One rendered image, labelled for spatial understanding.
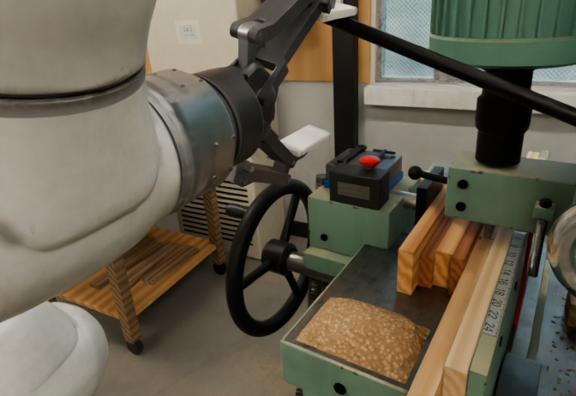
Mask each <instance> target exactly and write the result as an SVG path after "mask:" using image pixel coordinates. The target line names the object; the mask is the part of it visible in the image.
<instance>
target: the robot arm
mask: <svg viewBox="0 0 576 396"><path fill-rule="evenodd" d="M156 2H157V0H0V396H93V395H94V393H95V391H96V389H97V387H98V385H99V383H100V381H101V379H102V376H103V374H104V372H105V366H106V364H107V360H108V356H109V346H108V342H107V338H106V335H105V331H104V329H103V328H102V326H101V325H100V324H99V322H98V321H97V320H96V319H95V318H94V317H93V316H91V315H90V314H89V313H88V312H86V310H84V309H82V308H80V307H78V306H75V305H72V304H69V303H59V302H54V303H50V302H48V300H50V299H52V298H54V297H56V296H57V295H59V294H61V293H63V292H65V291H66V290H68V289H70V288H72V287H74V286H75V285H78V284H80V282H82V281H84V280H85V279H87V278H89V277H91V276H92V275H94V274H95V273H96V272H98V271H100V270H101V269H103V268H104V267H106V266H108V265H110V264H111V263H112V262H114V261H115V260H116V259H117V258H119V257H120V256H121V255H123V254H124V253H126V252H127V251H129V250H130V249H132V248H133V247H134V246H136V244H138V242H140V240H142V238H144V236H145V235H146V234H147V233H148V231H149V230H150V229H151V228H152V227H153V226H154V225H155V224H156V223H158V222H159V221H160V220H162V218H164V217H165V216H168V215H171V214H173V213H175V212H176V211H178V210H180V209H181V208H182V207H184V206H185V205H186V204H188V203H190V202H191V201H193V200H195V199H196V198H198V197H200V196H202V195H204V194H206V193H207V192H208V191H210V190H212V189H214V188H216V187H218V186H219V185H220V184H222V182H224V180H227V181H229V182H231V183H234V184H236V185H238V186H240V187H245V186H247V185H249V184H251V183H253V182H255V183H271V184H279V185H287V184H288V183H289V182H290V180H291V175H289V174H288V173H289V170H290V168H293V167H294V166H295V165H296V162H297V161H298V160H300V159H301V158H303V157H304V156H305V155H306V154H307V153H308V151H310V150H311V149H313V148H314V147H316V146H318V145H320V144H321V143H322V142H324V141H326V140H327V139H329V138H330V136H331V133H330V132H328V131H326V130H324V129H320V128H317V127H316V126H313V125H308V126H306V127H304V128H302V129H300V130H298V131H297V132H295V133H293V134H291V135H288V136H287V137H286V138H284V139H282V140H279V136H278V135H277V134H276V133H275V132H274V131H273V130H272V129H271V128H272V127H271V126H270V125H271V122H272V120H274V115H275V102H276V98H277V96H278V90H279V86H280V84H281V83H282V81H283V80H284V78H285V77H286V75H287V74H288V72H289V69H288V66H287V64H288V63H289V62H290V60H291V58H292V57H293V55H294V54H295V52H296V51H297V49H298V47H299V46H300V44H302V42H303V40H304V39H305V37H306V36H307V34H308V33H309V31H310V29H311V28H312V26H314V24H315V22H316V21H320V22H326V21H333V20H337V19H341V18H345V17H348V16H353V15H356V14H357V7H354V6H350V5H347V4H343V3H337V2H336V0H266V1H265V2H264V3H263V4H261V5H260V6H259V7H258V8H257V9H256V10H255V11H254V12H253V13H252V14H251V15H249V16H248V17H245V18H242V19H240V20H237V21H234V22H232V24H231V26H230V36H232V37H233V38H236V39H238V58H236V59H235V60H234V61H233V62H232V63H231V64H230V65H229V66H227V67H221V68H214V69H207V70H203V71H201V72H197V73H194V74H189V73H186V72H183V71H181V70H177V69H165V70H161V71H157V72H153V73H150V74H146V56H147V42H148V34H149V30H150V26H151V21H152V18H153V12H154V9H155V5H156ZM265 68H266V69H270V70H272V71H273V72H272V74H271V75H270V74H269V73H268V72H267V70H266V69H265ZM258 148H260V150H262V151H263V152H264V153H265V154H266V155H267V158H269V159H272V160H274V163H273V166H269V165H260V164H255V163H250V162H249V161H248V160H247V159H248V158H250V157H251V156H252V155H253V154H254V153H255V152H256V150H257V149H258Z"/></svg>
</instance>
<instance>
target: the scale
mask: <svg viewBox="0 0 576 396"><path fill-rule="evenodd" d="M525 235H526V232H522V231H515V232H514V234H513V239H512V242H511V244H510V248H509V250H508V253H507V258H506V260H505V263H504V266H503V268H502V271H501V276H500V278H499V281H498V284H497V286H496V290H495V294H494V297H493V300H492V303H491V305H490V308H489V312H488V315H487V318H486V321H485V323H484V326H483V331H482V333H484V334H488V335H490V336H493V337H496V338H497V336H498V332H499V330H500V326H501V321H502V318H503V315H504V311H505V308H506V305H507V300H508V297H509V293H510V290H511V287H512V283H513V278H514V275H515V272H516V268H517V266H518V262H519V257H520V254H521V250H522V247H523V244H524V240H525Z"/></svg>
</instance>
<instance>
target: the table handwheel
mask: <svg viewBox="0 0 576 396"><path fill-rule="evenodd" d="M312 193H313V192H312V190H311V189H310V188H309V186H308V185H306V184H305V183H303V182H301V181H299V180H296V179H292V178H291V180H290V182H289V183H288V184H287V185H279V184H270V185H269V186H268V187H266V188H265V189H264V190H262V192H260V194H258V196H256V198H255V199H254V200H253V201H252V203H251V204H250V206H249V208H248V209H247V211H246V212H245V214H244V216H243V218H242V219H241V222H240V224H239V226H238V228H237V231H236V233H235V236H234V238H233V241H232V244H231V249H230V253H229V256H228V261H227V266H226V274H225V295H226V302H227V306H228V309H229V312H230V315H231V318H232V320H233V321H234V323H235V324H236V326H237V327H238V328H239V329H240V330H241V331H242V332H243V333H246V334H247V335H249V336H252V337H265V336H268V335H270V334H272V333H275V332H277V331H278V330H280V328H282V327H283V326H284V325H285V324H286V323H287V322H288V321H289V320H290V319H291V318H292V316H294V314H295V313H296V312H297V310H298V308H299V307H300V305H301V303H302V302H303V300H304V298H305V296H306V294H307V292H308V290H309V277H311V278H314V279H319V280H322V281H325V282H328V283H331V282H332V281H333V279H334V278H335V276H332V275H329V274H326V273H321V272H318V271H315V270H312V269H309V268H306V267H304V260H303V253H300V252H298V251H297V247H296V245H295V244H294V243H289V240H290V236H291V229H292V226H293V222H294V218H295V215H296V212H297V207H298V204H299V201H300V200H301V201H302V203H303V205H304V208H305V211H306V214H307V220H308V243H307V248H308V247H309V246H310V244H309V213H308V196H309V195H311V194H312ZM288 194H292V196H291V201H290V205H289V208H288V212H287V215H286V219H285V223H284V227H283V230H282V232H281V236H280V239H279V240H278V239H275V238H274V239H271V240H270V241H269V242H268V243H266V245H265V246H264V248H263V250H262V252H261V265H260V266H258V268H256V269H255V270H254V271H252V272H251V273H249V274H248V275H246V276H245V277H244V276H243V272H244V266H245V262H246V257H247V254H248V250H249V246H250V243H251V240H252V237H253V236H254V233H255V230H256V228H257V226H258V224H259V223H260V221H261V219H262V217H263V216H264V214H265V213H266V211H267V210H268V208H270V206H272V204H274V202H276V200H278V199H279V198H280V197H282V196H284V195H288ZM268 271H269V272H272V273H276V274H280V275H283V276H285V278H286V280H287V282H288V284H289V286H290V288H291V290H292V292H291V294H290V296H289V297H288V299H287V300H286V302H285V303H284V305H283V306H282V307H281V308H280V309H279V310H278V311H277V312H276V313H275V314H274V315H272V316H271V317H269V318H267V319H266V320H264V321H257V320H255V319H253V318H252V317H251V316H250V314H249V312H248V310H247V308H246V305H245V302H244V297H243V290H244V289H245V288H247V287H248V286H249V285H251V284H252V283H253V282H255V281H256V280H257V279H258V278H260V277H261V276H262V275H264V274H265V273H267V272H268ZM292 272H295V273H300V275H299V277H298V280H297V281H296V280H295V278H294V276H293V273H292Z"/></svg>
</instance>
